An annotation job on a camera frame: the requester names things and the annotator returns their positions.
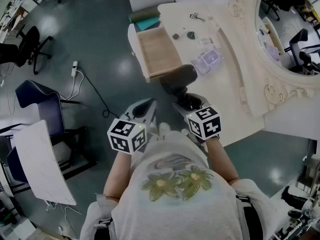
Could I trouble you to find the white tube with black cap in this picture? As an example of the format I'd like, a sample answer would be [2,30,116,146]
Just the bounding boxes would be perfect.
[172,27,187,40]

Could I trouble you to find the person's right forearm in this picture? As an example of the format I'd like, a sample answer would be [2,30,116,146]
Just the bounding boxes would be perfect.
[204,137,240,185]

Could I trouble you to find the person's white shoe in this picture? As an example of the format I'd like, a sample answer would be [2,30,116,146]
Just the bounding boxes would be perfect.
[158,122,171,137]

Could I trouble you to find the rolled olive mat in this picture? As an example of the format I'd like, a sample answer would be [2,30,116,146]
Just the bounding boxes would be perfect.
[128,5,161,24]

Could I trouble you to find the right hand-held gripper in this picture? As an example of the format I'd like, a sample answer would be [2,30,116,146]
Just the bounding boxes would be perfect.
[172,93,223,142]

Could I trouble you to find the clear plastic packet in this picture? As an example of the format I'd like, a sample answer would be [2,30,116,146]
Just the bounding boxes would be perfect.
[196,35,222,49]

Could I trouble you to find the dark blue chair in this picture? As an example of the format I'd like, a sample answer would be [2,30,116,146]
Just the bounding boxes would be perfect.
[6,146,29,185]
[14,79,98,182]

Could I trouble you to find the person's left forearm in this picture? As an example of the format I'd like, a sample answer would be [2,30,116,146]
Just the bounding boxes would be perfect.
[103,147,133,200]

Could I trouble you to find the person's grey flower-print shirt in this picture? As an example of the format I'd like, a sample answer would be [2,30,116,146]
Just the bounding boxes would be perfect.
[79,130,283,240]

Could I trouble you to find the black shoulder strap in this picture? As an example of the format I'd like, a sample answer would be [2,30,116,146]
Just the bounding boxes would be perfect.
[236,193,265,240]
[94,217,112,232]

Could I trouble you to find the black floor cable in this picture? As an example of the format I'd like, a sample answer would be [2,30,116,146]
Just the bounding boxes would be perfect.
[77,67,120,119]

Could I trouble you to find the white floor cable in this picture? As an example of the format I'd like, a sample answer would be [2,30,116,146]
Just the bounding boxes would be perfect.
[59,68,85,102]

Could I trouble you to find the purple wipes packet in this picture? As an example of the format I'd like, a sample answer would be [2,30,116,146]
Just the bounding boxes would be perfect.
[190,46,225,77]

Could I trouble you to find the oval mirror with ornate frame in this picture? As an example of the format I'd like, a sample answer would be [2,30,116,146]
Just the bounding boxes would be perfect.
[227,0,320,119]

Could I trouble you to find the black cylindrical case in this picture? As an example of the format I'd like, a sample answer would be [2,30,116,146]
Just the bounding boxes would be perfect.
[159,63,202,110]

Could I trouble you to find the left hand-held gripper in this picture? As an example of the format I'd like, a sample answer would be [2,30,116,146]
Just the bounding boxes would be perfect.
[106,97,158,156]

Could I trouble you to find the black eyelash curler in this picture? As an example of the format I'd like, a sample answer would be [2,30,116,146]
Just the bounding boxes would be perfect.
[189,12,206,23]

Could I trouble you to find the white marble-look table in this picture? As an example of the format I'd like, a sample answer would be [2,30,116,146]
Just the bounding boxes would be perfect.
[12,119,78,207]

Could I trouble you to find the teal mat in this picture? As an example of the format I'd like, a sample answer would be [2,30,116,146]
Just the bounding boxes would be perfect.
[133,16,162,32]

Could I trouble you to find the cream large wooden drawer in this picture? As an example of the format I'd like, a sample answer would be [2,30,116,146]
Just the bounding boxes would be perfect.
[127,23,183,84]

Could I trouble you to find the cream white vanity dressing table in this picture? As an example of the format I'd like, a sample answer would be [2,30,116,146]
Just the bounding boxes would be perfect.
[156,2,267,147]

